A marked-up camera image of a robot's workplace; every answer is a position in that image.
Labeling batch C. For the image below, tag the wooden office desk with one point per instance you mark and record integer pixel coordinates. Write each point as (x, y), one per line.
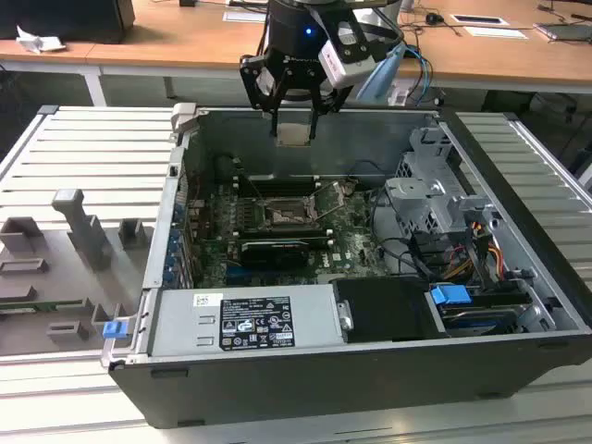
(185, 46)

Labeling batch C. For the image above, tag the white plug block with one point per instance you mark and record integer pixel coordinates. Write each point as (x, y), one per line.
(398, 94)

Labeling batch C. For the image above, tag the blue disk carrier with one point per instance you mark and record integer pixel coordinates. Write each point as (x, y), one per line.
(448, 294)

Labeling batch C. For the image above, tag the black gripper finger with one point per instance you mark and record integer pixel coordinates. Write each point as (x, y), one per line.
(330, 99)
(254, 83)

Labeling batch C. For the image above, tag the black plastic air shroud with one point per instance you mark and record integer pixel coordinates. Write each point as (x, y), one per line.
(384, 310)

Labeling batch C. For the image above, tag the crumpled white paper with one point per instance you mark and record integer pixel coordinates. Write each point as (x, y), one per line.
(39, 41)

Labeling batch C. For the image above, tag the blue case latch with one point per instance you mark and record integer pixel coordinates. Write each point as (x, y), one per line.
(114, 329)

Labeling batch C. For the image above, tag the black computer box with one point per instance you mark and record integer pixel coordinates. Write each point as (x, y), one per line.
(69, 18)

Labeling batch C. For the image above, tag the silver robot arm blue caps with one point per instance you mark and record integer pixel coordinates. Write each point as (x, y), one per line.
(379, 74)

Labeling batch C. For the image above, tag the CPU socket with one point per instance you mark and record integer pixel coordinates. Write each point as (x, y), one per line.
(283, 215)

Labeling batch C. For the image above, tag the green RAM stick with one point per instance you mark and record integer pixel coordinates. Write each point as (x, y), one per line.
(41, 304)

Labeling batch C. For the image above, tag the black expansion card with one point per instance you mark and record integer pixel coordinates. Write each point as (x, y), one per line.
(273, 255)

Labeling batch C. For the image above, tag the square silver CPU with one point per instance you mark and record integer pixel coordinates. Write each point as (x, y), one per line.
(293, 135)

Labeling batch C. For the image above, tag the silver metal drive cage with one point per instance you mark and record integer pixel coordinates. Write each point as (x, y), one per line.
(416, 203)

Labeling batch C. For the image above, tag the black open PC case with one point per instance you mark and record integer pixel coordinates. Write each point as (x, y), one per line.
(324, 393)

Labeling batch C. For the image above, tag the green motherboard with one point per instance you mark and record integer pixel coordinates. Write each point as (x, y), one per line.
(356, 240)

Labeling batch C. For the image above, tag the grey closed laptop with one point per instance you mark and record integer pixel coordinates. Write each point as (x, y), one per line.
(564, 31)

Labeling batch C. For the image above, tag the black computer mouse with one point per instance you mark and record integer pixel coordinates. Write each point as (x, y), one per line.
(434, 18)

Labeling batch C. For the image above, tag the grey parts rack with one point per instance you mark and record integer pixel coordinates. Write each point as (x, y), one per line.
(55, 273)

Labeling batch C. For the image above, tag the black RAM slot bank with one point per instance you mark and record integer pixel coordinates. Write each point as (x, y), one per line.
(282, 233)
(277, 186)

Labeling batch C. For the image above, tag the grey power supply unit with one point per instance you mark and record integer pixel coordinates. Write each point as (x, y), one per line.
(180, 319)

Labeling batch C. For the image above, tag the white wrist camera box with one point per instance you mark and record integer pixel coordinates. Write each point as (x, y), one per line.
(347, 60)

